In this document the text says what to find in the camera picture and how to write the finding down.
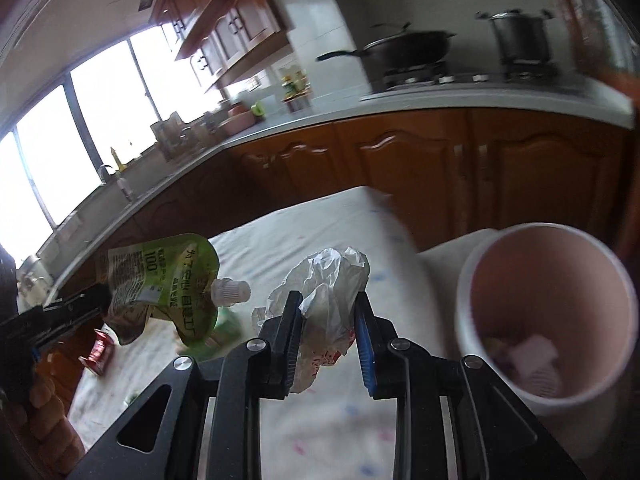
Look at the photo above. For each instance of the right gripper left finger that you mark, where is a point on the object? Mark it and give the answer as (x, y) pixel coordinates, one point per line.
(208, 409)

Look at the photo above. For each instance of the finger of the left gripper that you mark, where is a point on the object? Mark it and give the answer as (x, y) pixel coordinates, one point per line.
(96, 295)
(60, 322)

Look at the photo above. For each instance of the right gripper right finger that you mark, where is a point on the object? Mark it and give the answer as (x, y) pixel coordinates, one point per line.
(453, 417)

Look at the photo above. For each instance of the green milk carton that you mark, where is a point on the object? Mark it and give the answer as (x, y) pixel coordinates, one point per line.
(222, 335)

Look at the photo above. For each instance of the green drink pouch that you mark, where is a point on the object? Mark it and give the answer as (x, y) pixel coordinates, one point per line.
(174, 279)

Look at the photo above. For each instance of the grey plastic wrapper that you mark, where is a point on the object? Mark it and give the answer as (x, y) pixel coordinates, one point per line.
(329, 282)

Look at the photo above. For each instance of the white foam fruit net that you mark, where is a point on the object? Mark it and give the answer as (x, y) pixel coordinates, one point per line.
(545, 381)

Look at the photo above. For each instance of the kitchen faucet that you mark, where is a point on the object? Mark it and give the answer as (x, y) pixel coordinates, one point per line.
(108, 174)

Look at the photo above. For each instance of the pink white trash bin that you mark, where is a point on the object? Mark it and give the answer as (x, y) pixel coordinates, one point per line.
(545, 279)

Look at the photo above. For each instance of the person's left hand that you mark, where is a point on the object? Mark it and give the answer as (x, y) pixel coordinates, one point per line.
(46, 433)

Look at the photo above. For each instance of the crushed red soda can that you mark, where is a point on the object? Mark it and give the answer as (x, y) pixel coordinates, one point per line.
(100, 355)

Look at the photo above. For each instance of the floral white tablecloth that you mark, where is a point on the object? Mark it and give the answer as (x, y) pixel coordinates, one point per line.
(452, 417)

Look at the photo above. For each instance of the dish rack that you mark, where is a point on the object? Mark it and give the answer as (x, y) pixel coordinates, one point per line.
(177, 138)

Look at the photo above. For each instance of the pink basin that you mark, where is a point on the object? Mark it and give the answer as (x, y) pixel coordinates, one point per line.
(240, 118)

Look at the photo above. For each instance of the seasoning bottles group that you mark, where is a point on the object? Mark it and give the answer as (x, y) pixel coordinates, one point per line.
(297, 89)

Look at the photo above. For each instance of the upper wooden cabinets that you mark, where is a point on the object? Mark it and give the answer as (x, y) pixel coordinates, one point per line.
(221, 39)

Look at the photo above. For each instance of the black wok with lid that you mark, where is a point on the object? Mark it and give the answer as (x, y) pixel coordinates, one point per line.
(405, 50)

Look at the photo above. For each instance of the gas stove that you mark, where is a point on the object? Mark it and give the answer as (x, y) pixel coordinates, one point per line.
(440, 77)

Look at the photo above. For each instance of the black stock pot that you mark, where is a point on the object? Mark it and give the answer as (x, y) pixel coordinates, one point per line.
(521, 37)

